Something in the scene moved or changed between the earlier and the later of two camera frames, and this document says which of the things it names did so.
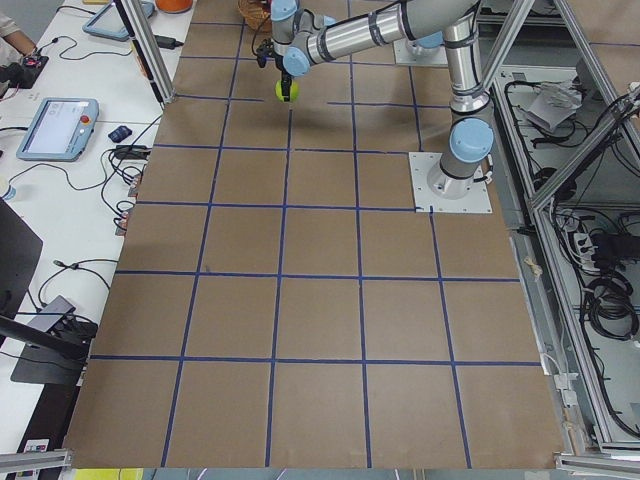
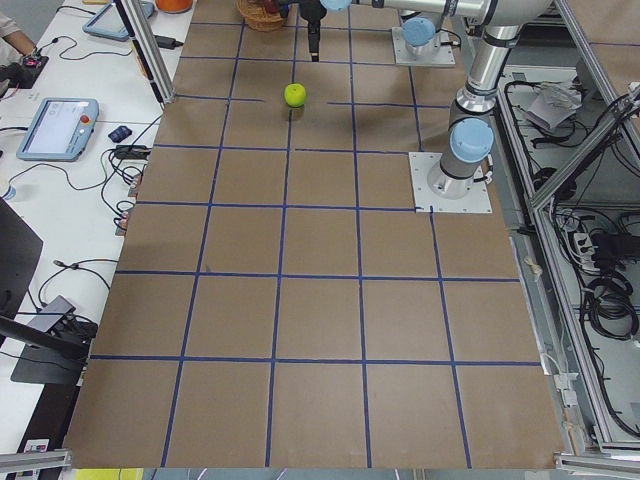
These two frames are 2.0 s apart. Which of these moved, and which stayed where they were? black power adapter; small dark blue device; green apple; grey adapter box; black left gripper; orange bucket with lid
Moved: green apple; black left gripper
Stayed: small dark blue device; black power adapter; grey adapter box; orange bucket with lid
